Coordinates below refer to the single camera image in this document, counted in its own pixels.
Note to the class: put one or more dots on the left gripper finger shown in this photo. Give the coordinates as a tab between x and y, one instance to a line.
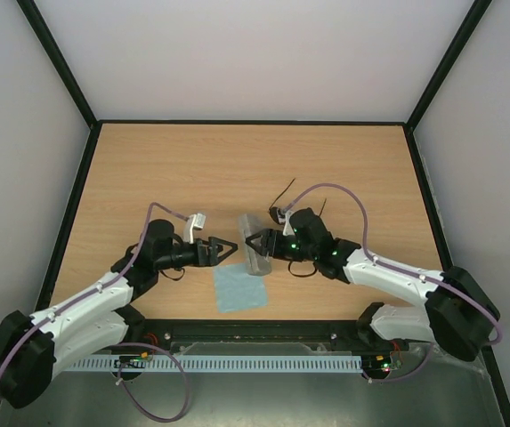
222	246
222	256

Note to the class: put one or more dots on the grey glasses case green lining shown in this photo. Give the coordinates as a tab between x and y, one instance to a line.
249	228

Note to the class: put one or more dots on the controller board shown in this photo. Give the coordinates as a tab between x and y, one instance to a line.
385	363
134	361

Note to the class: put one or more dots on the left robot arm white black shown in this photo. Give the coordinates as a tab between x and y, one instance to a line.
35	348

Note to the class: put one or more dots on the light blue cleaning cloth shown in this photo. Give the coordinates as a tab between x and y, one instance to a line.
237	290

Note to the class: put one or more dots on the light blue slotted cable duct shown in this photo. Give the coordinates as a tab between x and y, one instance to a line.
229	364

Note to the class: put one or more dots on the right controller board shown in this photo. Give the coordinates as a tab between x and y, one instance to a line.
385	363

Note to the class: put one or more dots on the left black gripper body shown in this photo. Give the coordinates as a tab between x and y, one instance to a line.
202	260

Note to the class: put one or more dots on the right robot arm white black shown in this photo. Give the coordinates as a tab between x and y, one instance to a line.
448	307

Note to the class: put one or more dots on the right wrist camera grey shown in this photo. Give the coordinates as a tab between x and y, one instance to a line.
284	220

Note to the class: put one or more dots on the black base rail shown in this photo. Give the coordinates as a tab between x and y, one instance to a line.
336	335

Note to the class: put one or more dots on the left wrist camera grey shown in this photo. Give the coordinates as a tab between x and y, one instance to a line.
195	222

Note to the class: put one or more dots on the black aluminium frame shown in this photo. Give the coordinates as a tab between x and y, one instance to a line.
43	34

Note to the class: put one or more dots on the left controller board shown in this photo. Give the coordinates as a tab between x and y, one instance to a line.
134	361

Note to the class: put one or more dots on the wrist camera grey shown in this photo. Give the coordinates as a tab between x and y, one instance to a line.
195	222
284	220

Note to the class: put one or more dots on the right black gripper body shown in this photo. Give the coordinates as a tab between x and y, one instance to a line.
271	243

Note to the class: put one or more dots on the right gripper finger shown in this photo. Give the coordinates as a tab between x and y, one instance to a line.
258	239
261	251

